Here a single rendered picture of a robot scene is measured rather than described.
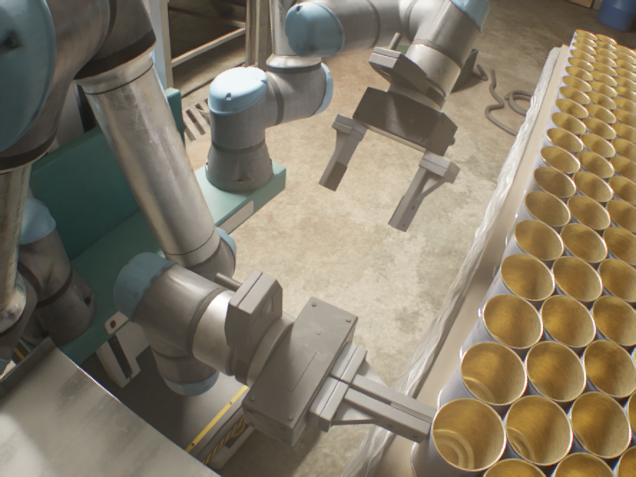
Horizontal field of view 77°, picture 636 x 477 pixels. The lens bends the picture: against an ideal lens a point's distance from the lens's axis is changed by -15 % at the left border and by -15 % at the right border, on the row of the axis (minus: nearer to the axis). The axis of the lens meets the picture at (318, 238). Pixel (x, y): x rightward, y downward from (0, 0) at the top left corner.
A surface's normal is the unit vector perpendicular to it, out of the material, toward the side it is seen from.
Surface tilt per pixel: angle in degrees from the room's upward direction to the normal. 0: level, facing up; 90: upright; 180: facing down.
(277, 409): 2
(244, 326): 69
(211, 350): 61
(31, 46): 82
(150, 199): 91
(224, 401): 0
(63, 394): 0
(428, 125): 52
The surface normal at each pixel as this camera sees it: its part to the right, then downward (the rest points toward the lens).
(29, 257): 0.87, -0.33
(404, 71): 0.34, 0.33
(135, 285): -0.20, -0.30
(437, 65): 0.02, 0.18
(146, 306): -0.29, 0.04
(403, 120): -0.63, -0.19
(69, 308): 0.87, 0.15
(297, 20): -0.83, 0.35
